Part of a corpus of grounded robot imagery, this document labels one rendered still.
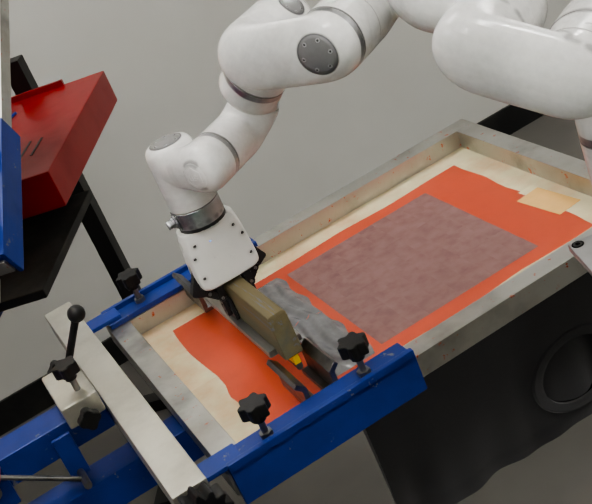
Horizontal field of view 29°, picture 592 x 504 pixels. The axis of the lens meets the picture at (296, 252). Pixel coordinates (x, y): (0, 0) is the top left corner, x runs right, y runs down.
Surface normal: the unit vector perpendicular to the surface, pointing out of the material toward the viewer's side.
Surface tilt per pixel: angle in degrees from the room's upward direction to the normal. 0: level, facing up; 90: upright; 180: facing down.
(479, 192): 0
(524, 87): 96
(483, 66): 91
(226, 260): 88
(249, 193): 90
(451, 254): 0
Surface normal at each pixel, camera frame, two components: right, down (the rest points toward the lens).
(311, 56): -0.47, 0.59
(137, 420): -0.35, -0.82
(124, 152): 0.43, 0.29
